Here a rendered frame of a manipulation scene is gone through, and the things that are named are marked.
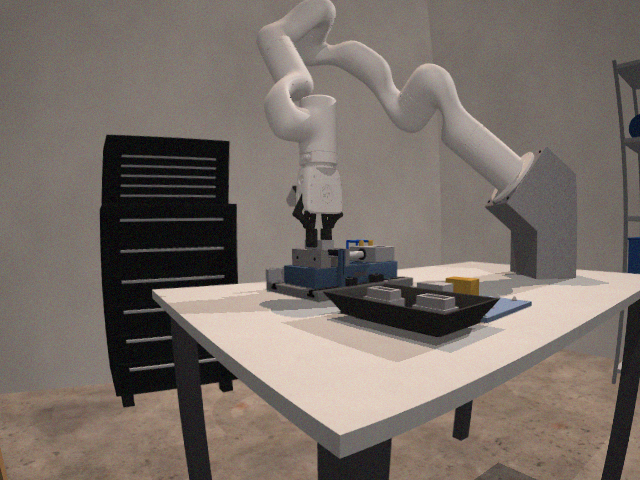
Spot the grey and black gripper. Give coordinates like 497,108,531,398
292,165,343,247

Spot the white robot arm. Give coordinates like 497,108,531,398
257,0,534,202

